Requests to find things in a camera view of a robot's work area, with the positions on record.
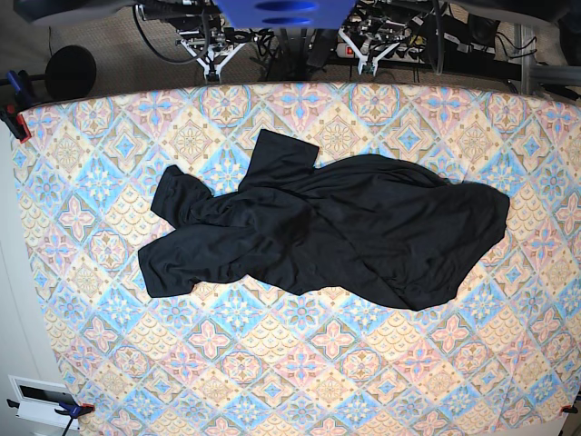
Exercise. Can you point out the black t-shirt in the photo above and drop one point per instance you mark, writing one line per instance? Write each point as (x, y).
(390, 231)

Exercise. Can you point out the red table clamp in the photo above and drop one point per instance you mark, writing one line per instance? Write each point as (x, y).
(10, 115)

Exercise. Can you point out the white wall outlet box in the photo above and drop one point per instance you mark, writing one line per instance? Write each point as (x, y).
(37, 401)

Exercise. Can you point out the patterned colourful tablecloth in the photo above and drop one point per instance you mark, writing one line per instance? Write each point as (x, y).
(249, 359)

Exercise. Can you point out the white power strip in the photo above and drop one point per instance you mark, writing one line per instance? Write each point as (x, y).
(366, 47)

